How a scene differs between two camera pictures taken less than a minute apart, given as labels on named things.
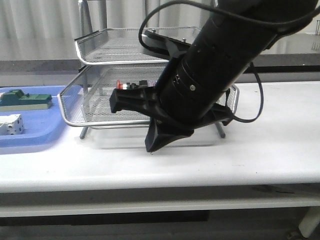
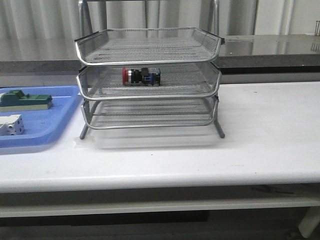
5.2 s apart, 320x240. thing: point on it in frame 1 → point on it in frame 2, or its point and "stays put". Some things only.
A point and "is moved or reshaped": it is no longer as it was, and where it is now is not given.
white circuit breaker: x=11 y=124 stays put
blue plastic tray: x=42 y=127 stays put
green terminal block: x=16 y=99 stays put
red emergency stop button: x=142 y=84 → x=147 y=76
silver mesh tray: x=84 y=100 is moved or reshaped
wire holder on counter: x=317 y=27 stays put
